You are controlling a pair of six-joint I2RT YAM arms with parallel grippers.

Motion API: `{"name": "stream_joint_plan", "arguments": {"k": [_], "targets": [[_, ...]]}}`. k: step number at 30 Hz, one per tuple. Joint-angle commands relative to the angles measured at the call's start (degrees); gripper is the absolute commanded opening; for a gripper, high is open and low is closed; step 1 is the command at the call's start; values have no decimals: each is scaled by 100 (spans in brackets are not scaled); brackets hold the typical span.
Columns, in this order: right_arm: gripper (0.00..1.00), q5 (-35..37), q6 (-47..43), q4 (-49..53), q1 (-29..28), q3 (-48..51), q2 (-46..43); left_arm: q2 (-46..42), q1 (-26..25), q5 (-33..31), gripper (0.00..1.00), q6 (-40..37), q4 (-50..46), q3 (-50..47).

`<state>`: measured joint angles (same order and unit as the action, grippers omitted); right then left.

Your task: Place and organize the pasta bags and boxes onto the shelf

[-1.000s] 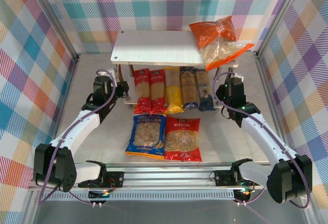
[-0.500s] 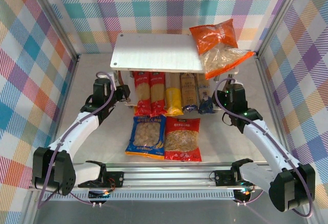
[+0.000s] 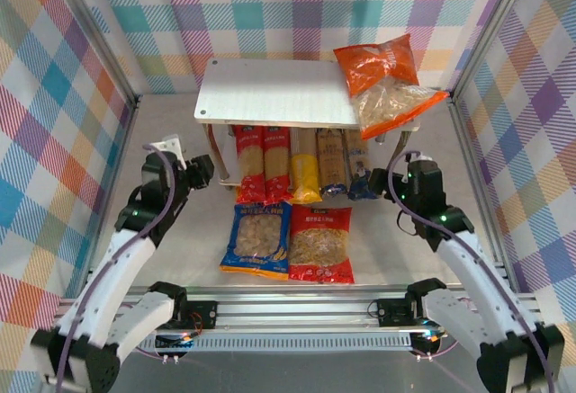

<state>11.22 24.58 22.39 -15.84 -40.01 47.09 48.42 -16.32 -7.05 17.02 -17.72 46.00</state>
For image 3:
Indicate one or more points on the brown blue spaghetti bag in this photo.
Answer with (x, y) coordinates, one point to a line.
(330, 159)
(357, 159)

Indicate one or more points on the red spaghetti bag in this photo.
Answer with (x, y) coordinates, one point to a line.
(276, 163)
(249, 163)

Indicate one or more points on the yellow spaghetti bag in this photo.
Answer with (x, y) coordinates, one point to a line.
(305, 172)

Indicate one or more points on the red fusilli pasta bag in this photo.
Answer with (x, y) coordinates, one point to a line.
(319, 240)

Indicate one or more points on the blue orange macaroni bag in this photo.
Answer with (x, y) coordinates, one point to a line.
(256, 240)

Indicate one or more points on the orange pasta bag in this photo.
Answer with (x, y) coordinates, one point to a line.
(382, 83)

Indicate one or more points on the two-tier metal shelf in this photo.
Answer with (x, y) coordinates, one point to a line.
(270, 91)

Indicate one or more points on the small circuit board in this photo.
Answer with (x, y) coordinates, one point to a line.
(173, 341)
(427, 338)

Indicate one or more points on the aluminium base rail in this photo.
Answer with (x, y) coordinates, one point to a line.
(292, 305)

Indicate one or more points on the aluminium frame post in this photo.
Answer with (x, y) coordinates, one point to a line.
(488, 29)
(101, 29)

